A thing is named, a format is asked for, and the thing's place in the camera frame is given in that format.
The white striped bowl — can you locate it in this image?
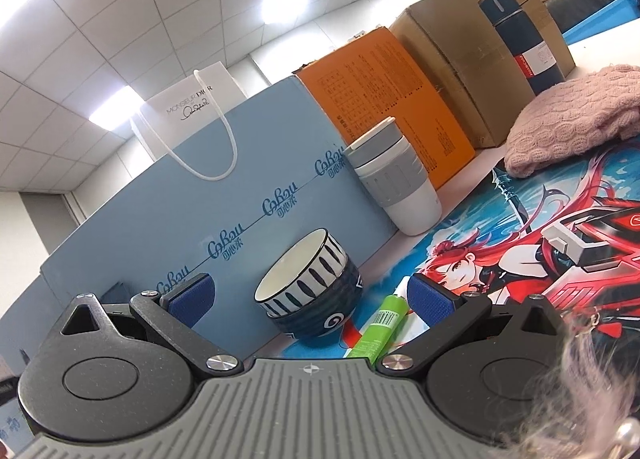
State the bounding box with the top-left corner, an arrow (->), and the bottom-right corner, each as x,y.
253,229 -> 347,318

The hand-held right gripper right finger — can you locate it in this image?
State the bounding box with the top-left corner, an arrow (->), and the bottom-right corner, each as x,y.
375,273 -> 566,382

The light blue board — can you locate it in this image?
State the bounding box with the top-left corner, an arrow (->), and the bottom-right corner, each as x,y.
562,0 -> 640,40

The green glue stick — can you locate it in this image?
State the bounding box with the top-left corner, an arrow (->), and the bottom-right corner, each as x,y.
342,281 -> 417,360

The white gift bag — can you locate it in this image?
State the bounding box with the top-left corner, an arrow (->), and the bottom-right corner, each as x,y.
131,61 -> 251,181

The brown cardboard box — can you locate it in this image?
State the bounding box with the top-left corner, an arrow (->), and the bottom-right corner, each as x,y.
389,0 -> 577,150

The large blue cardboard box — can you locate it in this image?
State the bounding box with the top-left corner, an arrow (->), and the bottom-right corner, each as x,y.
39,76 -> 417,365

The white and grey tumbler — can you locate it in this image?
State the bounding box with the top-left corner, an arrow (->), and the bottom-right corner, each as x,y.
342,116 -> 444,237

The orange cardboard box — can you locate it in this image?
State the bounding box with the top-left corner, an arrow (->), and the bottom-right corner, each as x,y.
292,26 -> 477,190

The dark blue bowl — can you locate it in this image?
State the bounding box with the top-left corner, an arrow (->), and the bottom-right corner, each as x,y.
267,259 -> 364,343

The pink knit cloth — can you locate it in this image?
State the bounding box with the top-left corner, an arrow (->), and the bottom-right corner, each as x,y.
504,65 -> 640,178

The small blue cardboard box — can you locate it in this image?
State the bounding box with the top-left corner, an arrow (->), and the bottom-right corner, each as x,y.
0,274 -> 51,459

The dark blue thermos bottle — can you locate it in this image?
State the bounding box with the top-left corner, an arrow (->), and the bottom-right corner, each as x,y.
477,0 -> 564,98

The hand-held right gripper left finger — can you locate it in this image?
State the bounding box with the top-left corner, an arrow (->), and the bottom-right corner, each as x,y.
59,273 -> 247,382

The printed desk mat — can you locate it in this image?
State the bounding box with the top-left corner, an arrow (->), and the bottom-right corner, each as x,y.
280,131 -> 640,365

